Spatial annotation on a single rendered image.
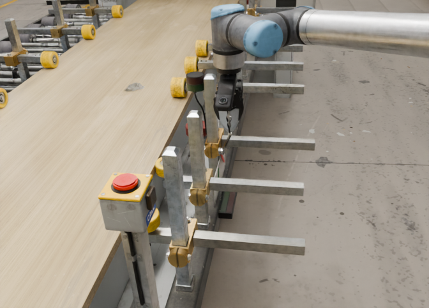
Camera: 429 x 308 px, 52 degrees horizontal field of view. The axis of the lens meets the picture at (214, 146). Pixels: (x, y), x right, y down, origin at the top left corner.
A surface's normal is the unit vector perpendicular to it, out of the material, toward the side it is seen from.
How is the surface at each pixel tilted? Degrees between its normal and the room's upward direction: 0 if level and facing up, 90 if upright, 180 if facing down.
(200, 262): 0
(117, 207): 90
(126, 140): 0
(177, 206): 90
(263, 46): 91
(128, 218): 90
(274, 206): 0
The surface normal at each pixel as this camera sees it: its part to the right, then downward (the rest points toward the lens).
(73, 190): -0.04, -0.86
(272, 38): 0.49, 0.43
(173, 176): -0.16, 0.51
